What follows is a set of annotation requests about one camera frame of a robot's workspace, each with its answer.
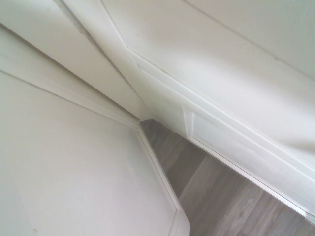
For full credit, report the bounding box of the white cabinet door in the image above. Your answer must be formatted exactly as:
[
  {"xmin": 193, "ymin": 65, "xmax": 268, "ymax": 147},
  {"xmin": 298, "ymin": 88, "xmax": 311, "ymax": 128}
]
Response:
[{"xmin": 0, "ymin": 23, "xmax": 190, "ymax": 236}]

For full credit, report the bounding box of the white stove with oven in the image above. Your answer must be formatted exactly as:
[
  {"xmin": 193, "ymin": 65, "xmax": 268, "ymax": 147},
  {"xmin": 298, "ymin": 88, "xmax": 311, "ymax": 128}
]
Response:
[{"xmin": 63, "ymin": 0, "xmax": 315, "ymax": 223}]

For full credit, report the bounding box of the white cabinet frame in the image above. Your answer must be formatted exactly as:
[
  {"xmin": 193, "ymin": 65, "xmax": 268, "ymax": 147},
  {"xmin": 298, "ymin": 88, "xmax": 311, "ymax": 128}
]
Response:
[{"xmin": 0, "ymin": 0, "xmax": 143, "ymax": 121}]

